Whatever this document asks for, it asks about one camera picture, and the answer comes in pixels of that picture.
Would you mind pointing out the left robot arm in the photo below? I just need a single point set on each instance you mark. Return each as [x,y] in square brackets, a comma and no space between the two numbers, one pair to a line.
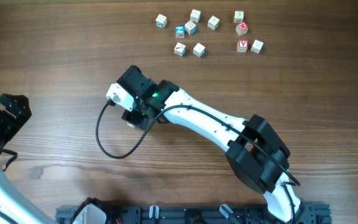
[14,207]

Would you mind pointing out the wooden block tower base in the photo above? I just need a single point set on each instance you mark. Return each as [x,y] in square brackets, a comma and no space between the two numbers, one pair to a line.
[131,125]

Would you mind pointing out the slash wooden block blue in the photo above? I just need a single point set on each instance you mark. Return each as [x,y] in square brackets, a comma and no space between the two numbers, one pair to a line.
[180,49]

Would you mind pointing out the blue number two block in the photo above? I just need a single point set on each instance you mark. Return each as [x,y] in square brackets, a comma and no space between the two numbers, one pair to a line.
[179,32]

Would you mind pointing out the green edged wooden block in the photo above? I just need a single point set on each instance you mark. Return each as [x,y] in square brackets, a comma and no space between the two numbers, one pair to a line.
[161,21]

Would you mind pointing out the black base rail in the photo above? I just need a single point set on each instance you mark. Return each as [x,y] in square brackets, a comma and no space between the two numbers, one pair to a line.
[254,213]

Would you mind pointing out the number one wooden block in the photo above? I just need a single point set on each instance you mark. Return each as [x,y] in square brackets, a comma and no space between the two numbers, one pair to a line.
[213,22]

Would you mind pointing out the wooden block top right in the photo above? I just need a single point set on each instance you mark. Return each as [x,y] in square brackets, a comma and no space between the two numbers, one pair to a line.
[238,16]

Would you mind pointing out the red A wooden block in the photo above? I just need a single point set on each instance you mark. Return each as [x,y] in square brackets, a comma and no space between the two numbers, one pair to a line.
[242,45]

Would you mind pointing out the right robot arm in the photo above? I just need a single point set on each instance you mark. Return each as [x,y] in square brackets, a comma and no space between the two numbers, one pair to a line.
[255,152]

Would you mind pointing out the wooden block blue side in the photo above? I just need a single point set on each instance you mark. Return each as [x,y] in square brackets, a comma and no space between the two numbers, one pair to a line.
[199,50]

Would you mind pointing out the red M tilted block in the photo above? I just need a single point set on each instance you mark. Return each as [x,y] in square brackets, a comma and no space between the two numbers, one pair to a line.
[242,28]

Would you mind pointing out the plain top wooden block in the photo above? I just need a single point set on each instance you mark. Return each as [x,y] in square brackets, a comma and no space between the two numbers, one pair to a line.
[195,16]

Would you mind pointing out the plain wooden block right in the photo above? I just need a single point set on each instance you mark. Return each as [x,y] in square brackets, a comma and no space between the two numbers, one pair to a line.
[257,46]

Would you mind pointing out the snail wooden block blue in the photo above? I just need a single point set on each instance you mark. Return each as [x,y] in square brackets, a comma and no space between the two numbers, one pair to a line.
[190,27]

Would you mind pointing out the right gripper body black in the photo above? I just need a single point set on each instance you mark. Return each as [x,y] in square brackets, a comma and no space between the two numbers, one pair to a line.
[137,117]

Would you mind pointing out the plain wooden block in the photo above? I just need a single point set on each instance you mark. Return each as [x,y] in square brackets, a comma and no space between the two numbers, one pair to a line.
[257,46]
[195,16]

